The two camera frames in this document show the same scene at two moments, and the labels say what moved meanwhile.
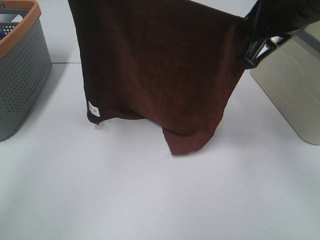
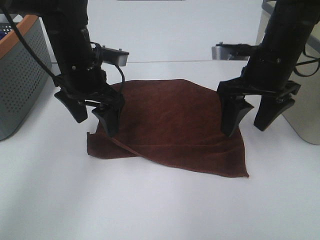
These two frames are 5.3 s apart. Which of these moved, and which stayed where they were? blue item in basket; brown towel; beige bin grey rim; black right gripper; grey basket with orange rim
Moved: black right gripper; brown towel
Stayed: grey basket with orange rim; blue item in basket; beige bin grey rim
